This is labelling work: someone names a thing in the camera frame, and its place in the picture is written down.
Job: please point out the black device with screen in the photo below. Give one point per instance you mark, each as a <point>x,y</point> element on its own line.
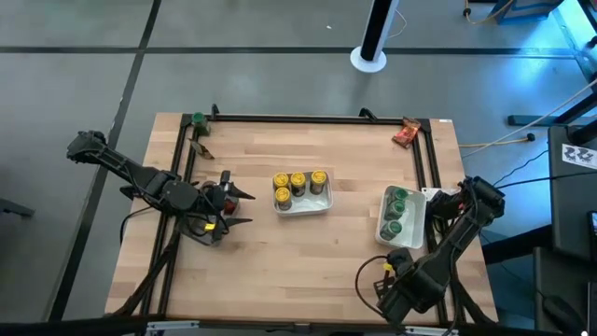
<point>593,224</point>

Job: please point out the green lid spice jar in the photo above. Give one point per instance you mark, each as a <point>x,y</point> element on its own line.
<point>400,193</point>
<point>394,228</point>
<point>199,119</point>
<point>397,208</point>

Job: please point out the black desk foot bar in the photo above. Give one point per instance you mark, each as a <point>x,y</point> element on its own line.
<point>513,245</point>
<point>527,120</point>

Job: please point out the black side table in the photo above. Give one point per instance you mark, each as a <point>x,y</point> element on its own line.
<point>559,280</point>

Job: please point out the white paper with black marks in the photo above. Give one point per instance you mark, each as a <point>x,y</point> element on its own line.
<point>578,156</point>

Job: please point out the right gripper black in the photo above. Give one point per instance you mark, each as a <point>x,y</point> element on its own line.
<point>401,261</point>

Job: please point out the blue box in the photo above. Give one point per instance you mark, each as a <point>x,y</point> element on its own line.
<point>527,9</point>

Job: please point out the black aluminium table frame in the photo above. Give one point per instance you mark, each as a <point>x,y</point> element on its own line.
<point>298,119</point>

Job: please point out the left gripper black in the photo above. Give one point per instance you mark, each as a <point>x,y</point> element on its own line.
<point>212,200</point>

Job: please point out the white and black pole stand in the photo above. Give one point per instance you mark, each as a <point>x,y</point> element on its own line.
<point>359,64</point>

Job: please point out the black clamp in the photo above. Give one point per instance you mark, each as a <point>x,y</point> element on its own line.
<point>367,113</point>
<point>214,112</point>

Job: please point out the dark transparent plastic bin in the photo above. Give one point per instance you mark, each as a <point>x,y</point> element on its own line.
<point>212,240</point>

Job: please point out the grey metal desk frame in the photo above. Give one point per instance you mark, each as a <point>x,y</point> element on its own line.
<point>576,32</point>

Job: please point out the black computer mouse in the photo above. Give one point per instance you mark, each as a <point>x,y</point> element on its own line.
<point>562,312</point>

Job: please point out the yellow lid spice jar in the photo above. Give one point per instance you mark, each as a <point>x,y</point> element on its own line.
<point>298,178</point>
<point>282,194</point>
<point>281,179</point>
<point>319,177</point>

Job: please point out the silver metal bracket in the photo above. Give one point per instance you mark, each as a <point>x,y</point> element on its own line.
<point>172,325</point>
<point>431,331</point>

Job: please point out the grey floor object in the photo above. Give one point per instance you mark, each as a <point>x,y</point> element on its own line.
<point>14,208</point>

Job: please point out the white plastic bin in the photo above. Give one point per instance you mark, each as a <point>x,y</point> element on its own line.
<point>312,205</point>
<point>415,228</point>

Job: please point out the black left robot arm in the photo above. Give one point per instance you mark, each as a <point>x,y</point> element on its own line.
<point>121,163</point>

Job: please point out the black desk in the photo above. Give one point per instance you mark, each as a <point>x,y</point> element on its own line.
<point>571,210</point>

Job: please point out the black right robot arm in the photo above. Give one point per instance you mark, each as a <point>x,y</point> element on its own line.
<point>448,252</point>

